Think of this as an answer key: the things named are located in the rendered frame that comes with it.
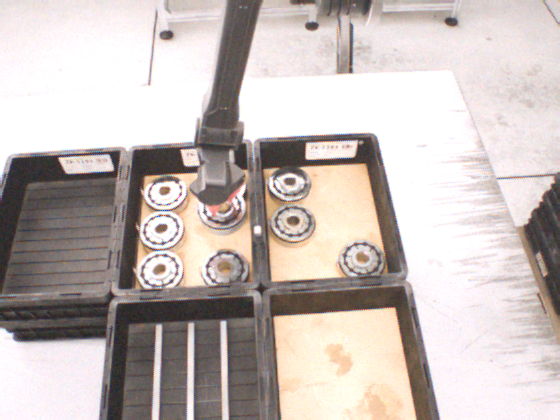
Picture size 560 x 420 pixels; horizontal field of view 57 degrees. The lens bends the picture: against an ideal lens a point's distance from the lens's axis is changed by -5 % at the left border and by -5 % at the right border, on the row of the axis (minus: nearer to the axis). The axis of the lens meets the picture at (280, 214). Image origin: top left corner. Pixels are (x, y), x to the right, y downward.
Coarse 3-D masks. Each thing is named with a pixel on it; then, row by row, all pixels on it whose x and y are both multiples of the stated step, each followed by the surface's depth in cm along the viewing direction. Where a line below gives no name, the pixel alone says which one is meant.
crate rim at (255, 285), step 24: (144, 144) 128; (168, 144) 128; (192, 144) 128; (120, 216) 116; (120, 240) 112; (120, 264) 109; (144, 288) 106; (168, 288) 106; (192, 288) 106; (216, 288) 106; (240, 288) 106
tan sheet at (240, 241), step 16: (176, 176) 135; (192, 176) 135; (144, 192) 132; (144, 208) 129; (192, 208) 129; (192, 224) 127; (192, 240) 124; (208, 240) 124; (224, 240) 124; (240, 240) 124; (144, 256) 122; (192, 256) 122; (160, 272) 119; (192, 272) 119; (224, 272) 119
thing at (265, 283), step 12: (360, 132) 130; (372, 144) 128; (384, 168) 123; (384, 180) 121; (384, 192) 120; (264, 228) 114; (396, 228) 114; (264, 240) 112; (396, 240) 112; (264, 252) 112; (264, 264) 109; (264, 276) 108; (348, 276) 108; (360, 276) 108; (372, 276) 108; (384, 276) 108; (396, 276) 107; (264, 288) 107
